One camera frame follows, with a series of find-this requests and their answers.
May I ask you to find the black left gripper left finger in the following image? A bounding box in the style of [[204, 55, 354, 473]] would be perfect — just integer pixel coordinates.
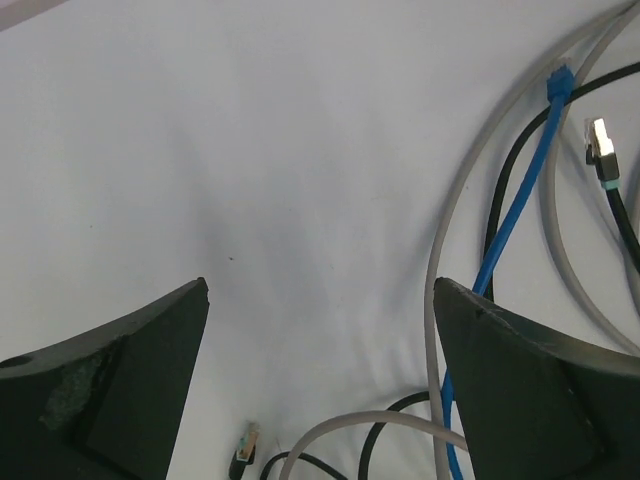
[[1, 278, 208, 479]]

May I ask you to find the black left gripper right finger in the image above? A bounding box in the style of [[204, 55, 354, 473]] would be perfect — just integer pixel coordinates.
[[433, 277, 639, 479]]

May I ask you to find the black braided ethernet cable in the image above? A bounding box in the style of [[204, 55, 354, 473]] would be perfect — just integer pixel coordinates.
[[228, 64, 640, 480]]

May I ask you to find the grey ethernet cable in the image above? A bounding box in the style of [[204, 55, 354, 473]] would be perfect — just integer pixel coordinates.
[[276, 0, 640, 480], [545, 9, 640, 357]]

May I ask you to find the blue ethernet cable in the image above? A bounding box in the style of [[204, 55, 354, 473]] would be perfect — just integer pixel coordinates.
[[440, 58, 575, 480]]

